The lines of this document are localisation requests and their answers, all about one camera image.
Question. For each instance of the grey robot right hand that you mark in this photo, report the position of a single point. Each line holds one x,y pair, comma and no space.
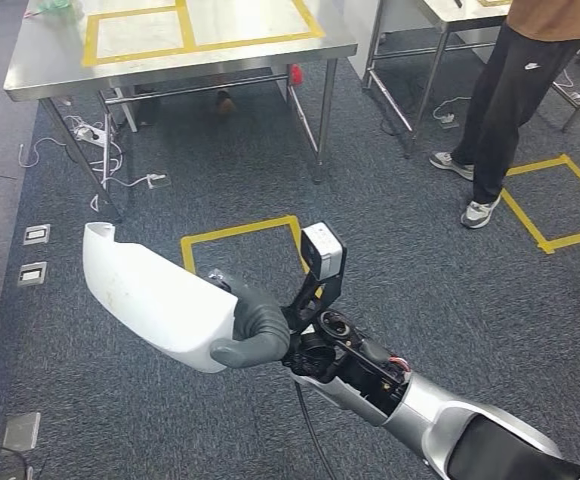
265,331

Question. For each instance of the white plastic car part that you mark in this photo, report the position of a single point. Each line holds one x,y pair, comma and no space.
155,305

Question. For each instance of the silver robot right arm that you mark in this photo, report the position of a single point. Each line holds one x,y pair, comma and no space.
435,417

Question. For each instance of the yellow workbench tape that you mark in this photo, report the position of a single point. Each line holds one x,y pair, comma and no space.
90,40

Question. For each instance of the steel workbench table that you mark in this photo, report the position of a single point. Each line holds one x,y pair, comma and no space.
460,16
45,60

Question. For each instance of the yellow floor tape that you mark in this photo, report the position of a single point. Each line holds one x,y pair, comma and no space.
522,220
240,231

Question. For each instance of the small red object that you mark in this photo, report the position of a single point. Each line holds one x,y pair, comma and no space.
296,74

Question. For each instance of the white power strip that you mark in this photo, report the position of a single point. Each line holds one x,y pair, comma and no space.
445,120
90,134

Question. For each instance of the floor socket plate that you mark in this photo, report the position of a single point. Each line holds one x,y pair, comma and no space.
33,273
36,234

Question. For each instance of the steel floor cover plate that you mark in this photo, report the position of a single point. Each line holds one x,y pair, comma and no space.
21,432

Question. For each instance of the standing person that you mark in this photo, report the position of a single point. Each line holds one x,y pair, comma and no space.
510,86

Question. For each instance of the clear plastic bag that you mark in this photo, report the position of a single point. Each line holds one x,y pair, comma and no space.
54,6

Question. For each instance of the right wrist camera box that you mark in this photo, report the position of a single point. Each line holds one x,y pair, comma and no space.
322,252

